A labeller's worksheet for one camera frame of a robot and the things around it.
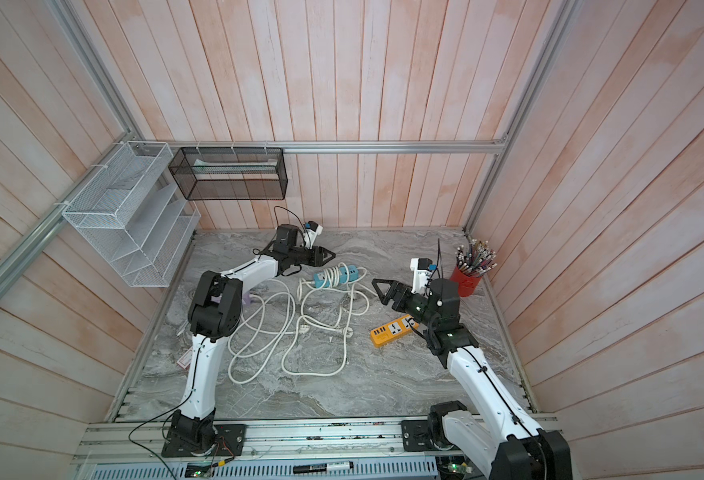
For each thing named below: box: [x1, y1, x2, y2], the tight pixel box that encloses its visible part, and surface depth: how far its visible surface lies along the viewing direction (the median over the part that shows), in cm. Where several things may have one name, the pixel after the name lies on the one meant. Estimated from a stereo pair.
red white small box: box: [177, 346, 194, 369], surface depth 87 cm
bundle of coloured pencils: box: [454, 239, 498, 276], surface depth 92 cm
